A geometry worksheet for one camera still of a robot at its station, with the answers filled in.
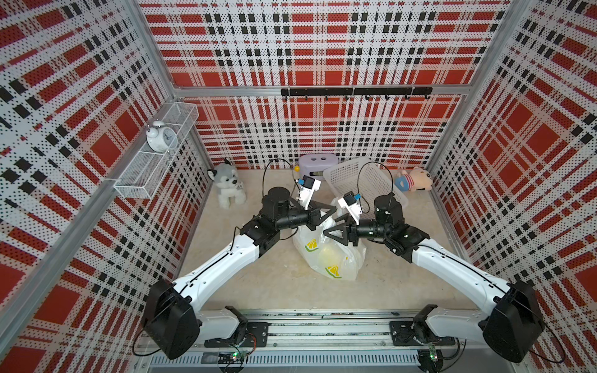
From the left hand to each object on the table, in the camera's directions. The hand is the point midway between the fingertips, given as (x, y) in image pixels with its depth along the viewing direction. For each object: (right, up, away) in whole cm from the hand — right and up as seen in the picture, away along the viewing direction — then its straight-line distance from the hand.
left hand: (337, 209), depth 69 cm
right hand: (-2, -6, +1) cm, 7 cm away
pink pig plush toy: (+42, +11, +39) cm, 58 cm away
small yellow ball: (-15, +18, +46) cm, 51 cm away
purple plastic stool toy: (-7, +19, +41) cm, 46 cm away
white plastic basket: (+19, +13, +47) cm, 52 cm away
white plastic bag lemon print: (-2, -18, +14) cm, 23 cm away
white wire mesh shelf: (-74, +14, +21) cm, 78 cm away
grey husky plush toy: (-43, +7, +29) cm, 53 cm away
